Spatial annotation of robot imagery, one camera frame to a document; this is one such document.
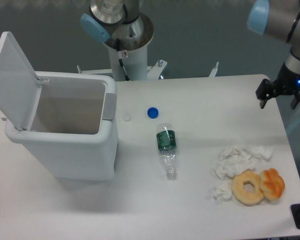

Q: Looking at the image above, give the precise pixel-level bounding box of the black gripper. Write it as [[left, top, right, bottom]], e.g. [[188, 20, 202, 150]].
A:
[[256, 63, 300, 110]]

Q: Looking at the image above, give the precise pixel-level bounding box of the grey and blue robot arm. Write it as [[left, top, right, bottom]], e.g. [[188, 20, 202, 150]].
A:
[[80, 0, 300, 109]]

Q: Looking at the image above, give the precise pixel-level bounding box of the clear bottle with green label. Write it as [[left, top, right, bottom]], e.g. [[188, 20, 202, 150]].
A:
[[156, 123, 177, 181]]

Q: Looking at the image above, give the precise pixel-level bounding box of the blue bottle cap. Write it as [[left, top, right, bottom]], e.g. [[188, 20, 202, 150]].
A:
[[147, 107, 159, 119]]

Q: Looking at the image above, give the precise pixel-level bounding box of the white bottle cap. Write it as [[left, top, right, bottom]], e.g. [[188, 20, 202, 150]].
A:
[[122, 113, 132, 122]]

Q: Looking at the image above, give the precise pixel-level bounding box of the large crumpled white tissue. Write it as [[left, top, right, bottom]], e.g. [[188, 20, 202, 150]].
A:
[[214, 144, 274, 180]]

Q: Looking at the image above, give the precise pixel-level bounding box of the orange glazed pastry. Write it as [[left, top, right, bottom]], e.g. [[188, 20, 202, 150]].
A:
[[259, 168, 285, 201]]

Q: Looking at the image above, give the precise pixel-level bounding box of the small crumpled white tissue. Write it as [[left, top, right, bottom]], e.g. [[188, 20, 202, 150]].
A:
[[210, 181, 233, 205]]

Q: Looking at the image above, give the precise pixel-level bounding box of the white trash bin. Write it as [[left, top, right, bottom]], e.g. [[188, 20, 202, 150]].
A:
[[5, 71, 118, 181]]

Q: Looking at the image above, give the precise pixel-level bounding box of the white trash bin lid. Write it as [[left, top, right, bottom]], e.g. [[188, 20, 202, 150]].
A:
[[0, 31, 50, 131]]

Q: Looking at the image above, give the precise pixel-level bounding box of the plain ring donut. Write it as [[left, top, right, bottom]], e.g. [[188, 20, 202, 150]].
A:
[[231, 171, 264, 206]]

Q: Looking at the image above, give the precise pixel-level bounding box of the white bracket with bolt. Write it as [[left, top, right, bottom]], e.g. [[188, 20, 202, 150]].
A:
[[147, 59, 168, 80]]

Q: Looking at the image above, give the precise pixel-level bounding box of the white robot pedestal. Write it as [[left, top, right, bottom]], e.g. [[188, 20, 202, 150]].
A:
[[104, 13, 154, 81]]

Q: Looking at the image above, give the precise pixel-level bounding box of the black cable on pedestal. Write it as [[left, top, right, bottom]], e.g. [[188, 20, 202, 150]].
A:
[[115, 38, 130, 82]]

